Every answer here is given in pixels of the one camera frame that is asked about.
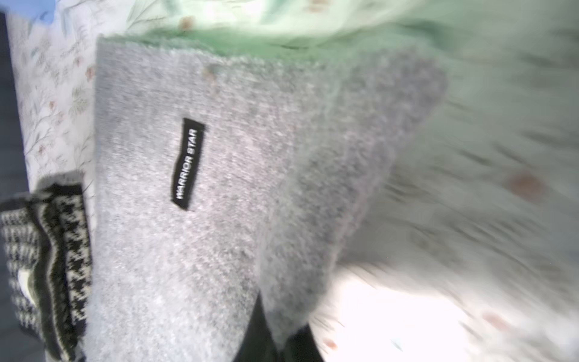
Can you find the small houndstooth folded scarf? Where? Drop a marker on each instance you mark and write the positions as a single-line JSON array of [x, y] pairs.
[[46, 239]]

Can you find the green plastic basket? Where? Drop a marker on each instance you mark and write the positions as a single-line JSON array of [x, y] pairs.
[[545, 32]]

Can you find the grey fuzzy scarf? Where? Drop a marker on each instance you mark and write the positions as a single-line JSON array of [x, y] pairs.
[[221, 178]]

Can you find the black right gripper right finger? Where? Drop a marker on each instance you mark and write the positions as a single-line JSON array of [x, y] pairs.
[[301, 347]]

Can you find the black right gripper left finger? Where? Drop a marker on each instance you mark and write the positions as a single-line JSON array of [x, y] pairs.
[[258, 345]]

